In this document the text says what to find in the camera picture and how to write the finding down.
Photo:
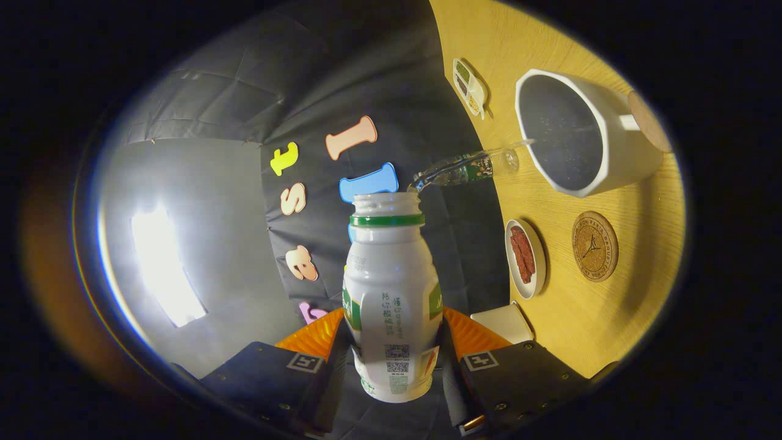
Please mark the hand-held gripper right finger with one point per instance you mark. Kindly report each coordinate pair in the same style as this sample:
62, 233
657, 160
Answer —
451, 373

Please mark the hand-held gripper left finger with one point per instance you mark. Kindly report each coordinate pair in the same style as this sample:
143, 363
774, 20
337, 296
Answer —
336, 379

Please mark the white juice bottle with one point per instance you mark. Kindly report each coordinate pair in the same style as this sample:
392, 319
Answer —
391, 275

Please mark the round cork coaster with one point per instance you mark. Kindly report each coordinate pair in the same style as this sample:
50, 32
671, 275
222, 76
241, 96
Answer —
594, 246

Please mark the clear plastic water bottle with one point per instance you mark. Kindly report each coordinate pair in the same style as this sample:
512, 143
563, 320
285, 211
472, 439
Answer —
470, 171

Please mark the cream toaster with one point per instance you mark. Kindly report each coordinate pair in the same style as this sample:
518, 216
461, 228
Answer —
501, 322

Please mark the red sausage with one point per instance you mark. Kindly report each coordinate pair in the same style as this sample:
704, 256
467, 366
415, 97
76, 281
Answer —
523, 255

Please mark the round beige plate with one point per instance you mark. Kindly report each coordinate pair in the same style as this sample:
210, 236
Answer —
539, 260

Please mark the wooden table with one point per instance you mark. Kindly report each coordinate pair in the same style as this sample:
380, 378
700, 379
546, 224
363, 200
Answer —
641, 244

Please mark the white divided dish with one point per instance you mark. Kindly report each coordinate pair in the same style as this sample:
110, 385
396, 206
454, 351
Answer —
470, 88

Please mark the black backdrop cloth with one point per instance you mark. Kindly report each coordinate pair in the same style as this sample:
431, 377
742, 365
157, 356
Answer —
366, 61

